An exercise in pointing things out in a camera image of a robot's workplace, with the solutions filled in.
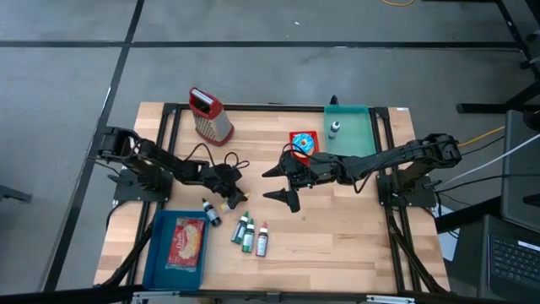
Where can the black stand foot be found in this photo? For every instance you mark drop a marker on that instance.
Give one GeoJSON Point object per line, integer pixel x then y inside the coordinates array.
{"type": "Point", "coordinates": [12, 193]}

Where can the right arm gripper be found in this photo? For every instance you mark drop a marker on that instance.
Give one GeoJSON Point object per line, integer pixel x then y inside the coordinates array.
{"type": "Point", "coordinates": [310, 171]}

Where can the teal plastic bin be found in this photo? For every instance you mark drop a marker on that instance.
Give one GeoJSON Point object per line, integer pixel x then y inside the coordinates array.
{"type": "Point", "coordinates": [354, 135]}

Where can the dark computer case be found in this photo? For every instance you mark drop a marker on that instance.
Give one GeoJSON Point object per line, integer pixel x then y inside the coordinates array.
{"type": "Point", "coordinates": [523, 169]}

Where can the yellow food colouring bottle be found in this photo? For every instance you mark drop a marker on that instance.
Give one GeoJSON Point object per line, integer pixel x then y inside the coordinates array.
{"type": "Point", "coordinates": [226, 207]}

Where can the blue frosted toy donut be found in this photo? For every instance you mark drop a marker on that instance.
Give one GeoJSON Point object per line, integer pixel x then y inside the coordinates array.
{"type": "Point", "coordinates": [304, 143]}

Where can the red plastic basket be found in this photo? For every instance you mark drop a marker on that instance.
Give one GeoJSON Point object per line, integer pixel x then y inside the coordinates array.
{"type": "Point", "coordinates": [293, 137]}

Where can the silver aluminium extrusion bar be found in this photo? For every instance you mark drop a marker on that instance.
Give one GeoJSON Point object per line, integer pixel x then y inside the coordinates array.
{"type": "Point", "coordinates": [149, 297]}
{"type": "Point", "coordinates": [390, 299]}

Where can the green food colouring bottle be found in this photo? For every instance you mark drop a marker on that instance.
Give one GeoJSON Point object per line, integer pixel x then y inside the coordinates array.
{"type": "Point", "coordinates": [248, 237]}
{"type": "Point", "coordinates": [239, 228]}

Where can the black food colouring bottle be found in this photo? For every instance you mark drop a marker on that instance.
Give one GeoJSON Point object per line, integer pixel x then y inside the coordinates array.
{"type": "Point", "coordinates": [212, 213]}

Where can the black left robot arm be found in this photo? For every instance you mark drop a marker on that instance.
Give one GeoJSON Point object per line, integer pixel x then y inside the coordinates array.
{"type": "Point", "coordinates": [147, 156]}

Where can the purple food colouring bottle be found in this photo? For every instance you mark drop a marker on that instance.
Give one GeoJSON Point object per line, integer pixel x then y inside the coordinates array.
{"type": "Point", "coordinates": [334, 130]}

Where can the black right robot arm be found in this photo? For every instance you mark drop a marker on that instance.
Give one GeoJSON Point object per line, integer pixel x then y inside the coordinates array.
{"type": "Point", "coordinates": [401, 154]}

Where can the red snack package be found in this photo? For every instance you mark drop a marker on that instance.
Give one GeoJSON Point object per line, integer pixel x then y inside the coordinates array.
{"type": "Point", "coordinates": [185, 245]}

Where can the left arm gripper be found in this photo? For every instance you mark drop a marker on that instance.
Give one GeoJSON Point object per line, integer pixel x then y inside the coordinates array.
{"type": "Point", "coordinates": [223, 179]}

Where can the black aluminium table frame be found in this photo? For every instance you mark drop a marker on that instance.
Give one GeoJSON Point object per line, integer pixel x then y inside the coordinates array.
{"type": "Point", "coordinates": [253, 106]}

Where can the black frame clamp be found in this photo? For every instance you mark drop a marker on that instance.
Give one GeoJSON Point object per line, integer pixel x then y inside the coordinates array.
{"type": "Point", "coordinates": [334, 100]}

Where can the red food colouring bottle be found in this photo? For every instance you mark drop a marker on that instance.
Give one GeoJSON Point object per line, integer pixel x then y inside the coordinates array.
{"type": "Point", "coordinates": [262, 241]}

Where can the blue plastic bin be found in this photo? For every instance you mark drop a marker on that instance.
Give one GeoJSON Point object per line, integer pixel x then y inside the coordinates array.
{"type": "Point", "coordinates": [154, 253]}

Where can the black laptop keyboard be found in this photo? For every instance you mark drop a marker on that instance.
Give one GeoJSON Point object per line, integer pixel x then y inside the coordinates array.
{"type": "Point", "coordinates": [512, 257]}

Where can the black desk leg frame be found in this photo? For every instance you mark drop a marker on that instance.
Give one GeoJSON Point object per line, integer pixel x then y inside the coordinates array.
{"type": "Point", "coordinates": [485, 108]}

